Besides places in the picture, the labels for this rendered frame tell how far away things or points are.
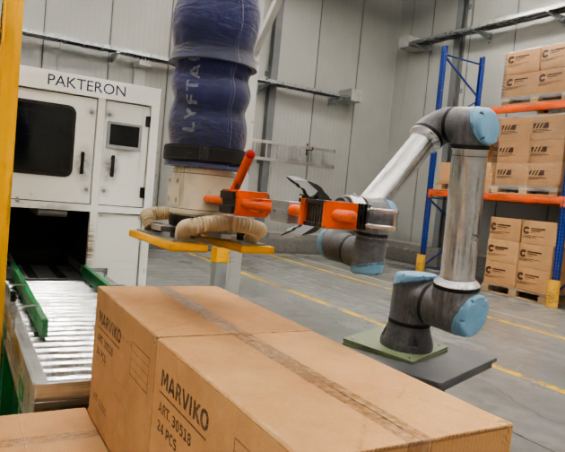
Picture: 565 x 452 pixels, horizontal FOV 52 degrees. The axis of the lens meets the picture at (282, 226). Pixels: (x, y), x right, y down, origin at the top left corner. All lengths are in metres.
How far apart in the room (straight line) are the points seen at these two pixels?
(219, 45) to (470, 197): 0.91
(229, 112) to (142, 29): 9.99
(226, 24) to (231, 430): 0.99
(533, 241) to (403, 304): 7.59
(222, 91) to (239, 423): 0.88
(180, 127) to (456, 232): 0.94
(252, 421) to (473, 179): 1.23
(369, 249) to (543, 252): 7.95
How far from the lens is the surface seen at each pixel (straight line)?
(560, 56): 9.76
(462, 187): 1.92
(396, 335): 2.11
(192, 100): 1.53
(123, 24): 11.41
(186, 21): 1.58
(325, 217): 1.03
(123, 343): 1.58
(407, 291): 2.07
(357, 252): 1.64
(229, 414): 0.98
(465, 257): 1.95
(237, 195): 1.33
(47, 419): 1.95
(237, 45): 1.56
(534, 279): 9.59
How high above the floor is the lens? 1.28
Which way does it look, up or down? 3 degrees down
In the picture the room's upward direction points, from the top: 5 degrees clockwise
